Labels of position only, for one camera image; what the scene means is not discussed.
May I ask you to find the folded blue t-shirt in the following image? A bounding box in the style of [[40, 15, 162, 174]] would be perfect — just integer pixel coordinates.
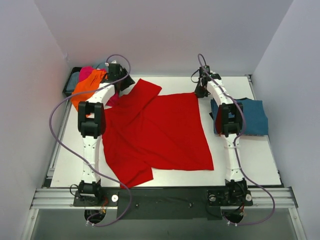
[[210, 98, 269, 137]]

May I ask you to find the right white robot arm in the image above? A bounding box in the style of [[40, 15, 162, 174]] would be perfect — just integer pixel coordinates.
[[194, 65, 246, 205]]

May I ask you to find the folded black t-shirt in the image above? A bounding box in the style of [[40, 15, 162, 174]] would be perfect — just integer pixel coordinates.
[[209, 97, 250, 120]]

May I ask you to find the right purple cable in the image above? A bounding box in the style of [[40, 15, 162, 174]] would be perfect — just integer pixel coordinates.
[[197, 53, 276, 227]]

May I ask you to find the grey-blue t-shirt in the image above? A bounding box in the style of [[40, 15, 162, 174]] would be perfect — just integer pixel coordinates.
[[78, 62, 106, 83]]

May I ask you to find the red t-shirt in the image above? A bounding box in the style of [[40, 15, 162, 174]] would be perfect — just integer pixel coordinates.
[[102, 79, 214, 188]]

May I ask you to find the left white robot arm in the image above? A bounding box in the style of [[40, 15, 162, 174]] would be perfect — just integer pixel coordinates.
[[71, 61, 135, 206]]

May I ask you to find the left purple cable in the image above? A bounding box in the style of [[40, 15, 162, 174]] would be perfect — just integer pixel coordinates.
[[48, 54, 133, 228]]

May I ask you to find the black plastic bin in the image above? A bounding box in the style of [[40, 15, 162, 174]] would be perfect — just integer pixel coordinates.
[[62, 67, 82, 97]]

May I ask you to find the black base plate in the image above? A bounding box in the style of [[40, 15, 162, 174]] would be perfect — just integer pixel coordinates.
[[73, 187, 253, 223]]

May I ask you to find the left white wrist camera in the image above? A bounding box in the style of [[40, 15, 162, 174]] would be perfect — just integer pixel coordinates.
[[104, 60, 118, 67]]

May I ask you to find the pink t-shirt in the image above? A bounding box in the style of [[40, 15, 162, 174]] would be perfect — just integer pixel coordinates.
[[74, 66, 120, 107]]

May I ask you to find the purple cable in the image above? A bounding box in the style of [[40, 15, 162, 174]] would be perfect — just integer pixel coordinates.
[[48, 54, 133, 228], [197, 53, 276, 227]]

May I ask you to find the aluminium frame rail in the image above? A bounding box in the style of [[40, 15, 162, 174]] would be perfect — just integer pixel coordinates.
[[30, 187, 299, 210]]

